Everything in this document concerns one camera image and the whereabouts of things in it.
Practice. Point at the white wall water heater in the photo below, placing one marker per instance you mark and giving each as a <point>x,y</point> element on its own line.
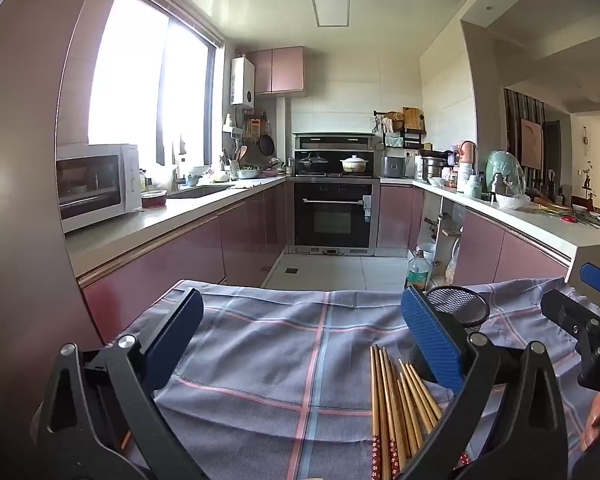
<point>242,80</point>

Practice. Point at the person's right hand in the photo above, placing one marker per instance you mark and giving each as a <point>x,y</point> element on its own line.
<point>595,420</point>

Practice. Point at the plastic oil bottle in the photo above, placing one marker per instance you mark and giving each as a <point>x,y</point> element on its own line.
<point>417,275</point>

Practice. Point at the wooden cutting board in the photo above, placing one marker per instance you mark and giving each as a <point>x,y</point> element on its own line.
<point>413,119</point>

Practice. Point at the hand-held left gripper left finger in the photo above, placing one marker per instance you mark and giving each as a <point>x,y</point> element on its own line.
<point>175,335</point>

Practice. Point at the ceiling light panel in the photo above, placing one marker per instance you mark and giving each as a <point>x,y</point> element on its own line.
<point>330,10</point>

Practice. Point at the steel kitchen sink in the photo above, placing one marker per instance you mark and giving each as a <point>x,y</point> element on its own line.
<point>195,192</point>

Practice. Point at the white microwave oven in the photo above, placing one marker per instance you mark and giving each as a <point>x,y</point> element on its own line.
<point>95,185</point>

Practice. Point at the black pot with glass lid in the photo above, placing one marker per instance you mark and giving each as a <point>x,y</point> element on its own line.
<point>314,162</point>

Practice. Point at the steel stove hood unit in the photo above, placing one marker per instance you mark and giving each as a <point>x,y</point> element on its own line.
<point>330,140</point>

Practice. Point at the kitchen window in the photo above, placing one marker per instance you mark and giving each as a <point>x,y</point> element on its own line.
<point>130,85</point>

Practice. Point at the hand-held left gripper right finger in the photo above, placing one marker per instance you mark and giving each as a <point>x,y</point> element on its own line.
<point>432,340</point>

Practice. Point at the steel vacuum flask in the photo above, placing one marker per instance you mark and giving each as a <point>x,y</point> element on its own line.
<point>497,186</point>

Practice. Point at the white casserole pot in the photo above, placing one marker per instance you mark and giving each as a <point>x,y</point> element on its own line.
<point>354,164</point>

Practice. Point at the grey checked tablecloth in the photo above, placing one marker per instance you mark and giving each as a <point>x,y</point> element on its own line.
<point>280,350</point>

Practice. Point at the pink kitchen base cabinet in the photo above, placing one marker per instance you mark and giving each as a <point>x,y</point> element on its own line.
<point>480,245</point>
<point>180,260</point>

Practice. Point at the pink wall cabinet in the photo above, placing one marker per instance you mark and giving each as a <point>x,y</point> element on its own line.
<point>280,70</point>

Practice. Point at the black built-in oven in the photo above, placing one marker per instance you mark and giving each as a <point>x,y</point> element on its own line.
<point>330,220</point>

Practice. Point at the bundle of wooden chopsticks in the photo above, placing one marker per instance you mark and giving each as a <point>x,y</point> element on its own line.
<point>382,410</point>

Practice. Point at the white bucket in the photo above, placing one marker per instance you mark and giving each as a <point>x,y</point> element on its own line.
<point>426,254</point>

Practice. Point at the hanging frying pan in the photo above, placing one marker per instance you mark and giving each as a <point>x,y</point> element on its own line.
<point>266,145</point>

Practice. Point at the striped wall panel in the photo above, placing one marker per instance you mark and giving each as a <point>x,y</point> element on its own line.
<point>512,125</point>

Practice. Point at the black mesh utensil holder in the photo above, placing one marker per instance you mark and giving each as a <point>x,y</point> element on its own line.
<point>460,305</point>

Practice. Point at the green appliance under plastic cover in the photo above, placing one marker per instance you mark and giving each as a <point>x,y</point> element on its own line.
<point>502,170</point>

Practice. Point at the framed wall picture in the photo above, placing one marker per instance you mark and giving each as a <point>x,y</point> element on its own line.
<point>531,142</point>

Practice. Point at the white bowl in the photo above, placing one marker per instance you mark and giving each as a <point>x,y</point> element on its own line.
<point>512,202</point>

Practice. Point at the black wall rack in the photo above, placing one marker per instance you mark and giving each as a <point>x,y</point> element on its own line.
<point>405,136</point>

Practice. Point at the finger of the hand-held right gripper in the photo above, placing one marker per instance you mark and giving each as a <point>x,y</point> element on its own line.
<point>560,310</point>
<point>597,276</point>

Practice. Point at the pink kettle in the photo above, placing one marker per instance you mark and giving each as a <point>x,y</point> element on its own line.
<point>466,152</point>

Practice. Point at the grey refrigerator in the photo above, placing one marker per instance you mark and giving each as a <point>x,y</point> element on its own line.
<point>15,210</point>

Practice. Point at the red glass bowl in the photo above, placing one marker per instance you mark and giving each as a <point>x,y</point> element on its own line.
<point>153,201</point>

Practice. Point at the steel bowl of vegetables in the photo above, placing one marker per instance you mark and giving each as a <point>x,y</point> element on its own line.
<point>249,173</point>

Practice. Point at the steel faucet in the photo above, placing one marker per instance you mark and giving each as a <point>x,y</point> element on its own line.
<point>178,180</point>

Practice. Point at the white bottle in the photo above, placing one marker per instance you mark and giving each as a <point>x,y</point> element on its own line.
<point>464,177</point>

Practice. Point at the pale green bottle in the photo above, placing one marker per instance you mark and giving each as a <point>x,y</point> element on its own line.
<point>475,188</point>

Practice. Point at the steel stock pot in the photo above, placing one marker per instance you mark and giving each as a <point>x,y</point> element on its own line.
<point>432,169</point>

